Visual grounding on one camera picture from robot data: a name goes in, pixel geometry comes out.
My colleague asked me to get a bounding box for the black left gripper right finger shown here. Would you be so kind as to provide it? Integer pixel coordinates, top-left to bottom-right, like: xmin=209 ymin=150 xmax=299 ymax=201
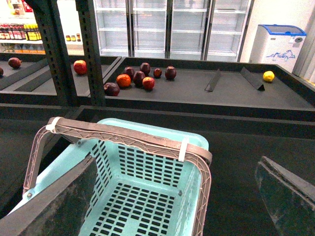
xmin=255 ymin=156 xmax=315 ymax=236

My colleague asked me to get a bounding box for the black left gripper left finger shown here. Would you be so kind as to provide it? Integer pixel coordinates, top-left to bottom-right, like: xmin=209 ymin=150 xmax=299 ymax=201
xmin=0 ymin=156 xmax=97 ymax=236

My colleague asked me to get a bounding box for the turquoise plastic shopping basket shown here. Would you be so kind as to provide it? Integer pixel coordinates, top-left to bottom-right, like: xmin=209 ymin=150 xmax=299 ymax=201
xmin=7 ymin=118 xmax=210 ymax=236

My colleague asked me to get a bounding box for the grey basket handle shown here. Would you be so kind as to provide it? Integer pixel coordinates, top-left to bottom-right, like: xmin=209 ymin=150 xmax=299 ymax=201
xmin=22 ymin=117 xmax=213 ymax=236

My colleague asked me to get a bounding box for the dark red apple front left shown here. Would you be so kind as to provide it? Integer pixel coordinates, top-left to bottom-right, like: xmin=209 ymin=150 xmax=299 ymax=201
xmin=103 ymin=83 xmax=120 ymax=96

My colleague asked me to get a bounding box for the red yellow apple in pile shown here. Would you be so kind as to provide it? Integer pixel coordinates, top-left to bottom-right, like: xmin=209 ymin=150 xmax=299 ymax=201
xmin=142 ymin=77 xmax=155 ymax=90

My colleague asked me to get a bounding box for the dark red apple back left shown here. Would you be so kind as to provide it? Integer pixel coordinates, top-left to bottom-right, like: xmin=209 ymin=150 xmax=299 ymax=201
xmin=124 ymin=66 xmax=135 ymax=80

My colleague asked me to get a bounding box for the dark red apple centre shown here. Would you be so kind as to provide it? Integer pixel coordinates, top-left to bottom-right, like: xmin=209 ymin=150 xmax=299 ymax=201
xmin=133 ymin=71 xmax=146 ymax=88

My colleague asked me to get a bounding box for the dark red apple back top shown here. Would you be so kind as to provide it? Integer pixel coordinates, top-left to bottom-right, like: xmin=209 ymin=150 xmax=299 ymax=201
xmin=140 ymin=62 xmax=151 ymax=77

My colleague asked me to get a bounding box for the small dark red apple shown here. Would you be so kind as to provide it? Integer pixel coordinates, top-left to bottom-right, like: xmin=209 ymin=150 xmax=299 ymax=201
xmin=153 ymin=68 xmax=162 ymax=79

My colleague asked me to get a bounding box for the dark red apple right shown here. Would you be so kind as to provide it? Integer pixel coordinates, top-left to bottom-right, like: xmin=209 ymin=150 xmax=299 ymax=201
xmin=165 ymin=66 xmax=177 ymax=80

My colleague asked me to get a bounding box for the black divider right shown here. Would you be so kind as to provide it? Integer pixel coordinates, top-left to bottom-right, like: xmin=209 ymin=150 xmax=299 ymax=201
xmin=240 ymin=67 xmax=265 ymax=91

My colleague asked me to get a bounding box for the black divider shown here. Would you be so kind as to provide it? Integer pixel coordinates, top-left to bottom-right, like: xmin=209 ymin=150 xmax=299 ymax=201
xmin=240 ymin=67 xmax=265 ymax=91
xmin=204 ymin=69 xmax=221 ymax=92

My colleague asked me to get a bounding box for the yellow lemon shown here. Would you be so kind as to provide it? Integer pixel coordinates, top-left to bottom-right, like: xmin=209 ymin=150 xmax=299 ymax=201
xmin=263 ymin=71 xmax=275 ymax=83

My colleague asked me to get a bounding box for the black divider left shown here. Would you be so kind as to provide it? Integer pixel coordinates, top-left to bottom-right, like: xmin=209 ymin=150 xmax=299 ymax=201
xmin=204 ymin=69 xmax=221 ymax=92

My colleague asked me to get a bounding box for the orange fruit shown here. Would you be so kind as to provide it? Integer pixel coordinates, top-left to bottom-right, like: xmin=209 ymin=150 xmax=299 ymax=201
xmin=116 ymin=74 xmax=131 ymax=88

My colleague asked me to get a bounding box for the dark red fruit far left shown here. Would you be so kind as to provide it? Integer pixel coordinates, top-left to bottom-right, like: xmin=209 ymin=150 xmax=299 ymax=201
xmin=8 ymin=57 xmax=22 ymax=69

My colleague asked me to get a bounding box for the white blue chest freezer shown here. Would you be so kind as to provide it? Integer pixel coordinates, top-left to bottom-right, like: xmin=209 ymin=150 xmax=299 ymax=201
xmin=249 ymin=24 xmax=307 ymax=72

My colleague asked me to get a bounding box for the shelf of sauce bottles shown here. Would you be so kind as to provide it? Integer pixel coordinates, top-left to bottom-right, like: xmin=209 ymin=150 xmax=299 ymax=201
xmin=0 ymin=23 xmax=45 ymax=54

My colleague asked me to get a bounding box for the glass door display fridge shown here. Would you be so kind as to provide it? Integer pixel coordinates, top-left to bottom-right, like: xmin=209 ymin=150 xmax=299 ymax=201
xmin=94 ymin=0 xmax=253 ymax=62

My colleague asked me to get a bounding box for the red apple behind post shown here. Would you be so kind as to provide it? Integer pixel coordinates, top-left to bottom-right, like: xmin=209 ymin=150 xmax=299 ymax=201
xmin=73 ymin=60 xmax=87 ymax=75

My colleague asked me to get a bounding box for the black perforated post left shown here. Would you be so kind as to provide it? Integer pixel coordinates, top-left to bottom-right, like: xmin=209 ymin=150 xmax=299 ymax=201
xmin=26 ymin=0 xmax=77 ymax=106

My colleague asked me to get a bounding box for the black perforated post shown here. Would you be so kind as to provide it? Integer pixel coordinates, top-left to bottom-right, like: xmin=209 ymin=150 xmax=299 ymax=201
xmin=26 ymin=0 xmax=77 ymax=106
xmin=75 ymin=0 xmax=105 ymax=106

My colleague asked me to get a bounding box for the black perforated post right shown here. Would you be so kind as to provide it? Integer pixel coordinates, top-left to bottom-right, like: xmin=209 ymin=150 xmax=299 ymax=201
xmin=75 ymin=0 xmax=105 ymax=106

